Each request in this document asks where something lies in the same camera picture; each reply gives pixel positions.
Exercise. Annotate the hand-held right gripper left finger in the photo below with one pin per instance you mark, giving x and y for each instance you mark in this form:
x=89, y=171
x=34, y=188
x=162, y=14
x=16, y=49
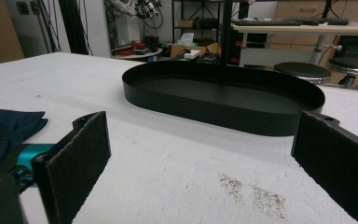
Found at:
x=74, y=161

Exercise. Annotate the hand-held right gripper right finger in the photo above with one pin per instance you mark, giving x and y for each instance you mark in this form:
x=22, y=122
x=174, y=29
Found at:
x=335, y=155

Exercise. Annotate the dark blue bow tie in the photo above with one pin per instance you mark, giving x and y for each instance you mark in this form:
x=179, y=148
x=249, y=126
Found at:
x=6, y=137

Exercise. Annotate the black oval tray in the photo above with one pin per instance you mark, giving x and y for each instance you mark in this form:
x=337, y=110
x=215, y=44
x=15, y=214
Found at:
x=217, y=99

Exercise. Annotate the teal ribbon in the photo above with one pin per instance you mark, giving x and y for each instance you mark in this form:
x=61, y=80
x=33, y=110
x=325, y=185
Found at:
x=31, y=155

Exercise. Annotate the black round stool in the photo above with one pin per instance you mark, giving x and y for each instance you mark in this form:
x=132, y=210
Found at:
x=352, y=67
x=303, y=71

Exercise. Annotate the small round white table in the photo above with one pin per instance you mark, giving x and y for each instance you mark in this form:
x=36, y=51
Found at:
x=136, y=55

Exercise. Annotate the light wooden desk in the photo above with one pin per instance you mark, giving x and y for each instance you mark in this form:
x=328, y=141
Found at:
x=301, y=29

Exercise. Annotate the wooden drawer cabinet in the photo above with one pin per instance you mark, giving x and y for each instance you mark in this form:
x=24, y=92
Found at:
x=310, y=18

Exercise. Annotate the black keyboard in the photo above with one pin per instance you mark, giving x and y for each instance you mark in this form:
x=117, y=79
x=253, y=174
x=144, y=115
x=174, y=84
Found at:
x=265, y=22

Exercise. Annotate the brown cardboard box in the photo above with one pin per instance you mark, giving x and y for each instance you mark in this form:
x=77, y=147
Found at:
x=180, y=49

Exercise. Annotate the white small box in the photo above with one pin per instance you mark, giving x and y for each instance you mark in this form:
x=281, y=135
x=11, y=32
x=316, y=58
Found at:
x=192, y=54

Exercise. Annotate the black vertical stand pole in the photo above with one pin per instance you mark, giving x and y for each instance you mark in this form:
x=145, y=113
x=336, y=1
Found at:
x=226, y=34

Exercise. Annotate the black metal shelf rack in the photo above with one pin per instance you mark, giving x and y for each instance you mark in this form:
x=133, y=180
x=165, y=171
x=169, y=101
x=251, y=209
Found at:
x=195, y=21

